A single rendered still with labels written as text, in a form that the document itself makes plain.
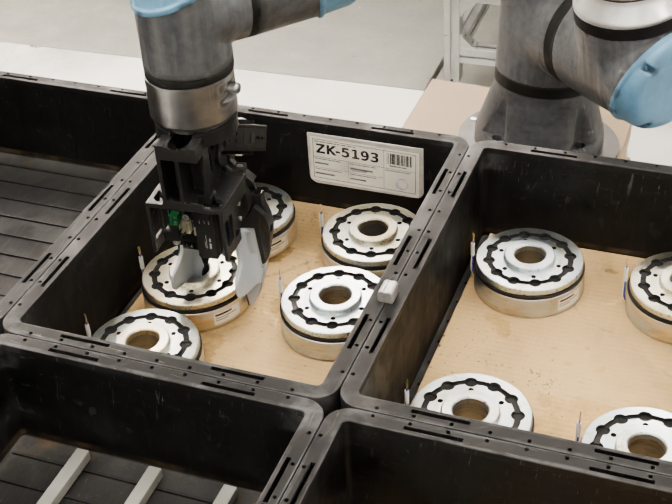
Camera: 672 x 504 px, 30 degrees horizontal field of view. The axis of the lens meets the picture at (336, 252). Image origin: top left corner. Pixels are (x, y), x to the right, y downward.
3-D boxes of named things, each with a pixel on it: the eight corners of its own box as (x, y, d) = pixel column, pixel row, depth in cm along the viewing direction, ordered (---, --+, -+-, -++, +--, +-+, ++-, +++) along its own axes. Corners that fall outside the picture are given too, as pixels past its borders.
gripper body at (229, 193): (151, 257, 111) (130, 140, 104) (187, 204, 117) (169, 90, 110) (232, 267, 109) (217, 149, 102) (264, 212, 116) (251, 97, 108)
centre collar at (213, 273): (180, 255, 122) (179, 250, 122) (227, 261, 121) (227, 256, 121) (161, 285, 119) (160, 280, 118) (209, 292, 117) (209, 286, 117)
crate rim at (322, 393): (203, 118, 135) (200, 98, 133) (473, 158, 126) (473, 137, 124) (-2, 350, 105) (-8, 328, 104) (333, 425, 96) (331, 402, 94)
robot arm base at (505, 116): (479, 107, 157) (485, 33, 151) (602, 117, 154) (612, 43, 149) (469, 166, 144) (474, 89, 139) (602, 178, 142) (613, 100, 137)
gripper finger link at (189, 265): (157, 319, 118) (160, 243, 112) (181, 281, 122) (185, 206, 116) (189, 328, 117) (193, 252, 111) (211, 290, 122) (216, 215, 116)
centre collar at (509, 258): (507, 241, 121) (507, 236, 121) (558, 247, 120) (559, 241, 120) (499, 271, 118) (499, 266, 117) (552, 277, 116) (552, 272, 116)
